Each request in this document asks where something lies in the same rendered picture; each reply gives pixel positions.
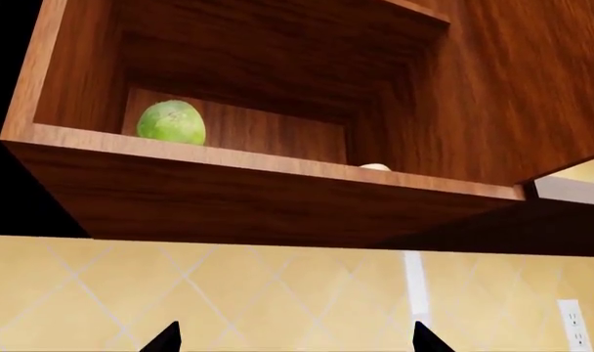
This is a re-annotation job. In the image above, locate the brown wooden cabinet door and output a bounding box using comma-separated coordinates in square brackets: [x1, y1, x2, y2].
[393, 0, 594, 185]

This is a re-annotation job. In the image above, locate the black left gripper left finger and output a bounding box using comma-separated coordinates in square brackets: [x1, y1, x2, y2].
[144, 320, 184, 352]

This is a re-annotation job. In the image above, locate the white wall power outlet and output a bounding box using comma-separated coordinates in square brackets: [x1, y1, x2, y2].
[556, 298, 593, 352]

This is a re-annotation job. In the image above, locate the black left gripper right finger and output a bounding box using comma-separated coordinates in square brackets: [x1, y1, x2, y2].
[413, 320, 451, 352]

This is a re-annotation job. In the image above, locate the round green fruit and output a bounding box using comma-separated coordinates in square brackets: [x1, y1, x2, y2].
[136, 100, 207, 147]

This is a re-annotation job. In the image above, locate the brown wooden wall cabinet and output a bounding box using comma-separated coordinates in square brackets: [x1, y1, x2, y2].
[0, 0, 594, 258]

